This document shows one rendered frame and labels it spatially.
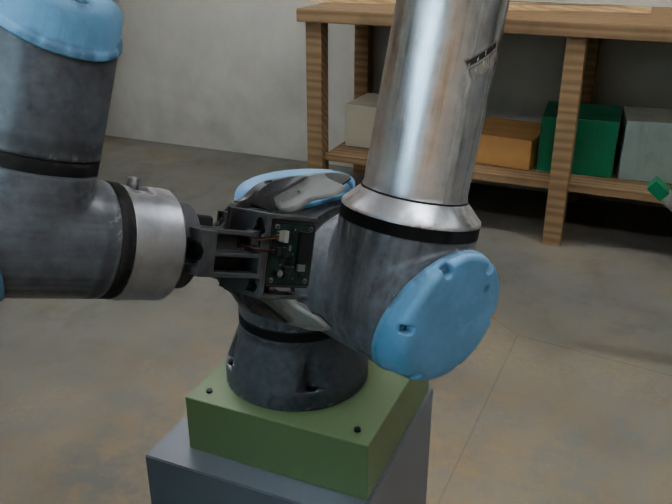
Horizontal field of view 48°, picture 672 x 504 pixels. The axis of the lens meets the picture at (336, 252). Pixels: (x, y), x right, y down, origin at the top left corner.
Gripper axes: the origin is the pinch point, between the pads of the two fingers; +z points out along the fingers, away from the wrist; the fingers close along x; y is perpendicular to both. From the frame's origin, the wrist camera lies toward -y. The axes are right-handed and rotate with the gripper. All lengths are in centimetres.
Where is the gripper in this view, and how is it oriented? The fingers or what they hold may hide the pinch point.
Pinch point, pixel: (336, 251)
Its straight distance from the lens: 75.8
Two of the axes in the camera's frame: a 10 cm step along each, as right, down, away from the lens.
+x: 1.3, -9.9, -0.8
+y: 6.4, 1.4, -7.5
